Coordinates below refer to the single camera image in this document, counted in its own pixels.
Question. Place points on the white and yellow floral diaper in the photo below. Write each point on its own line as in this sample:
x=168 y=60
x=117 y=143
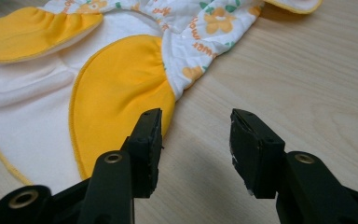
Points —
x=84 y=77

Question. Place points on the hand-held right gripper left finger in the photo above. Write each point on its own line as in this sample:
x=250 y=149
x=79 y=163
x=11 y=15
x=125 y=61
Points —
x=144 y=149

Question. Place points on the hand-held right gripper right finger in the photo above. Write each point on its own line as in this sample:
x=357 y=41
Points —
x=256 y=155

